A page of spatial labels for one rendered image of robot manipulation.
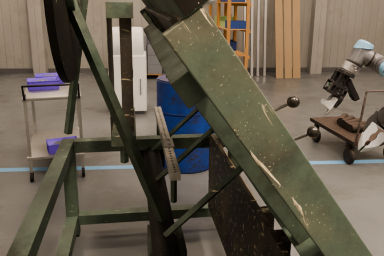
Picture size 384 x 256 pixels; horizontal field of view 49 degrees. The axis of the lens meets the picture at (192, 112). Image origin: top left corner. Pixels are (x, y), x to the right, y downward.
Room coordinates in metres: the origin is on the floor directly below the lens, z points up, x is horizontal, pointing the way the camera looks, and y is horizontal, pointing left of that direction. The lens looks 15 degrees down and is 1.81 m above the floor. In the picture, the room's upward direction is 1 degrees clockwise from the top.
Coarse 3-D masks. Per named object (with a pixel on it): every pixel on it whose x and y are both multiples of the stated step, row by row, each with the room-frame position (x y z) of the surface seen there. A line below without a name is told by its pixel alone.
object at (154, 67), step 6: (144, 36) 9.84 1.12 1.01; (144, 42) 9.84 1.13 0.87; (144, 48) 9.83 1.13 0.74; (150, 48) 9.85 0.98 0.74; (150, 54) 9.85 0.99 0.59; (150, 60) 9.85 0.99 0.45; (156, 60) 9.87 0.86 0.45; (150, 66) 9.85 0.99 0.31; (156, 66) 9.87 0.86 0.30; (150, 72) 9.85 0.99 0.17; (156, 72) 9.87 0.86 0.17
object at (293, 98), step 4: (292, 96) 1.21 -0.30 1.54; (296, 96) 1.21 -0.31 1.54; (288, 100) 1.21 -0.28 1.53; (292, 100) 1.20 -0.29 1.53; (296, 100) 1.20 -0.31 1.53; (284, 104) 1.22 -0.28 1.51; (288, 104) 1.21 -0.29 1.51; (292, 104) 1.20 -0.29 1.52; (296, 104) 1.20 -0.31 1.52; (276, 108) 1.23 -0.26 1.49; (280, 108) 1.23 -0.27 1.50
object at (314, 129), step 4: (308, 128) 1.23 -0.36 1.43; (312, 128) 1.22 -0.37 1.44; (316, 128) 1.22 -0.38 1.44; (308, 132) 1.22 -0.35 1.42; (312, 132) 1.21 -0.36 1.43; (316, 132) 1.21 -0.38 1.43; (300, 136) 1.24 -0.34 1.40; (304, 136) 1.23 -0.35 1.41; (312, 136) 1.21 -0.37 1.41; (316, 136) 1.21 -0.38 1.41; (296, 140) 1.24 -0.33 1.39
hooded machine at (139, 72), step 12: (132, 36) 6.77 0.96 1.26; (132, 48) 6.70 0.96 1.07; (120, 60) 6.59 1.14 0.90; (144, 60) 6.63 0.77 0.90; (108, 72) 6.59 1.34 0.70; (120, 72) 6.59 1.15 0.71; (144, 72) 6.63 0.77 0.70; (120, 84) 6.59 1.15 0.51; (144, 84) 6.63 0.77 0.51; (120, 96) 6.59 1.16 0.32; (144, 96) 6.63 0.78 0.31; (144, 108) 6.63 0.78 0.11
